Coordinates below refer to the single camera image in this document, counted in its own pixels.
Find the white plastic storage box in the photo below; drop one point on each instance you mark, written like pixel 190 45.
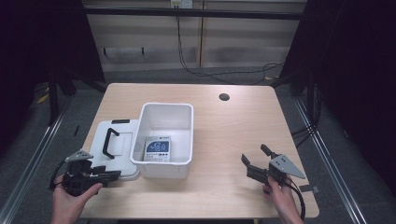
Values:
pixel 165 140

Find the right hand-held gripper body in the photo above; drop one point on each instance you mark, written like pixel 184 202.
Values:
pixel 278 169

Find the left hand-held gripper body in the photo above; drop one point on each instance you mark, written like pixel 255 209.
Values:
pixel 77 179

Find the metal floor rail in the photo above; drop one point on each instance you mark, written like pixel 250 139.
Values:
pixel 330 161
pixel 34 161

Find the small black stick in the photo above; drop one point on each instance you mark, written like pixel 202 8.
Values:
pixel 76 130

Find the black curtain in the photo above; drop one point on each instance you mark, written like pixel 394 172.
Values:
pixel 40 46
pixel 351 77

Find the grey tape strip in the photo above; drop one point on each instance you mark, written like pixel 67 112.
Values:
pixel 308 188

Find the white wall socket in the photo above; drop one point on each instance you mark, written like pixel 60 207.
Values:
pixel 181 3

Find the blue and white packet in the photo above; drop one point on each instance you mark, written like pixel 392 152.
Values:
pixel 158 149

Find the black horizontal bar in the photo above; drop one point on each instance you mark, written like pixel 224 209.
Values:
pixel 193 13

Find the person's right hand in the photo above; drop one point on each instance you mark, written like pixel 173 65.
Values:
pixel 278 196

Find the round black table grommet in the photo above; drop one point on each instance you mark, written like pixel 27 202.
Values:
pixel 224 97

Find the yellow floor tape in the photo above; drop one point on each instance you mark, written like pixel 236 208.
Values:
pixel 42 98

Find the black metal stand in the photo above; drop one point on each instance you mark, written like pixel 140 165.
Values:
pixel 53 99

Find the person's left hand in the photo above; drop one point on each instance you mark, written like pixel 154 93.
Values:
pixel 70 203

